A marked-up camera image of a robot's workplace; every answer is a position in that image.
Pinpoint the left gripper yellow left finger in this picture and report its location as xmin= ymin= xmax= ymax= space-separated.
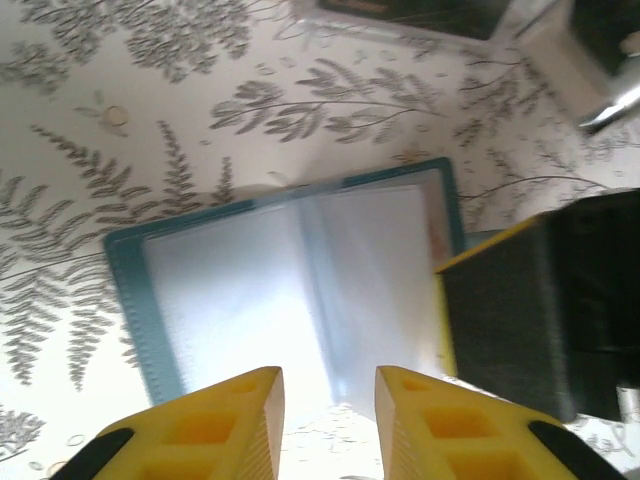
xmin=57 ymin=365 xmax=286 ymax=480

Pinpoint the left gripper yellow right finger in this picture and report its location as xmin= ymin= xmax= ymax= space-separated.
xmin=374 ymin=365 xmax=626 ymax=480

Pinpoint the teal card holder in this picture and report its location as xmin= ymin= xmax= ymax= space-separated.
xmin=102 ymin=156 xmax=501 ymax=407

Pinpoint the dark credit card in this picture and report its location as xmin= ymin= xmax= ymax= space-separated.
xmin=317 ymin=0 xmax=506 ymax=41

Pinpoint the floral table covering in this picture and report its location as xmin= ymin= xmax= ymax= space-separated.
xmin=0 ymin=0 xmax=640 ymax=480

